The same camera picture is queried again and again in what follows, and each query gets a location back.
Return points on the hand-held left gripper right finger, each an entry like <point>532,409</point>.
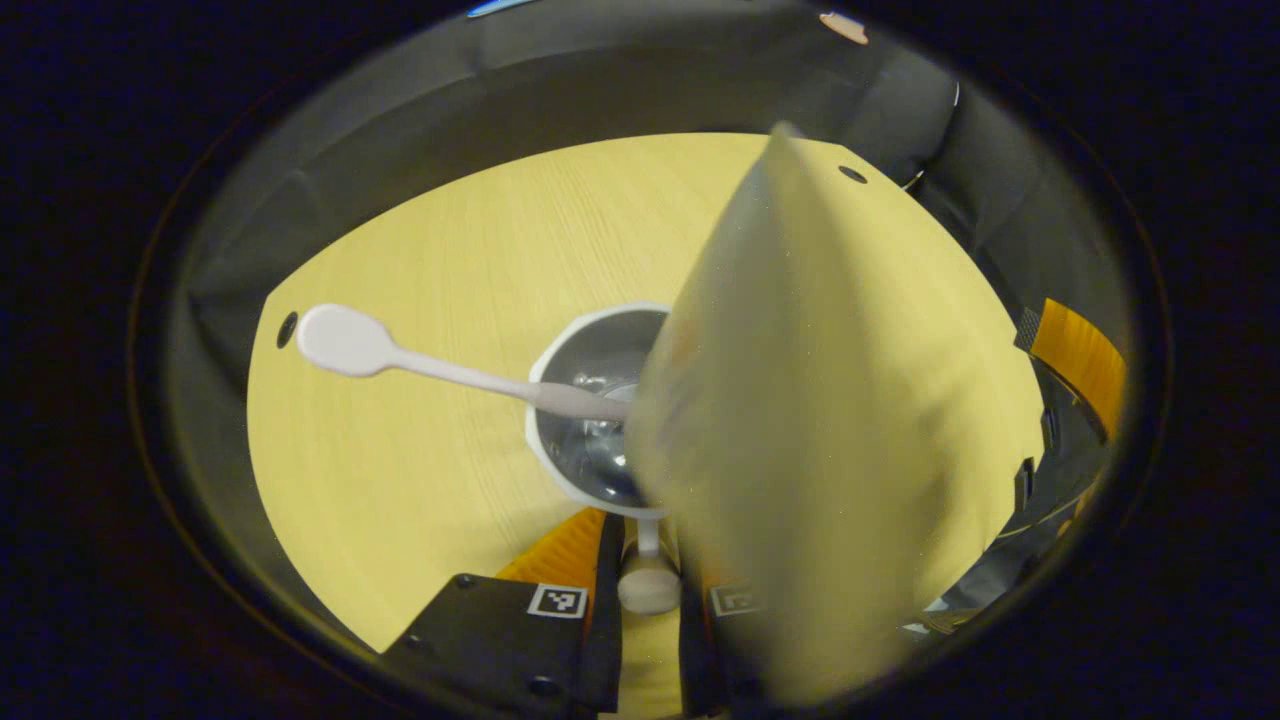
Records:
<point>695,660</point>

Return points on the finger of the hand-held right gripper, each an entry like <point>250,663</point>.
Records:
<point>1080,360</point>

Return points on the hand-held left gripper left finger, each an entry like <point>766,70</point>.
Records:
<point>608,620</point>

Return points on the white cup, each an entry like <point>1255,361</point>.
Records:
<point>590,440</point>

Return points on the white toothbrush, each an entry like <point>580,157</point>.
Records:
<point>345,340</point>

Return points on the wooden desktop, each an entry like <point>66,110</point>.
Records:
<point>420,260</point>

